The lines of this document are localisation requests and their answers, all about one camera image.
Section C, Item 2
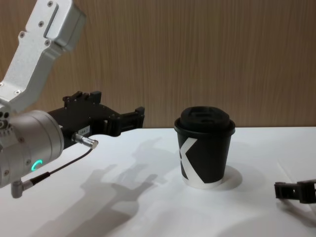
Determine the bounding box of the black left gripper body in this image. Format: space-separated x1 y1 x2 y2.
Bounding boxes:
47 90 122 150

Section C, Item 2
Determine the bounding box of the white table cloth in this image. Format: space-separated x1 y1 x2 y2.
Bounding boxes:
0 126 316 237

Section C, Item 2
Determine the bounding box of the black plastic cup lid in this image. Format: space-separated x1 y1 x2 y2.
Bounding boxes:
173 106 236 137

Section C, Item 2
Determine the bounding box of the black paper cup white mark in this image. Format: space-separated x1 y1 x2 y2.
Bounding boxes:
176 130 232 190

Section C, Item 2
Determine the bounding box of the thin dark gripper cable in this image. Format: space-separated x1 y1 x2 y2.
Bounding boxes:
10 132 99 199

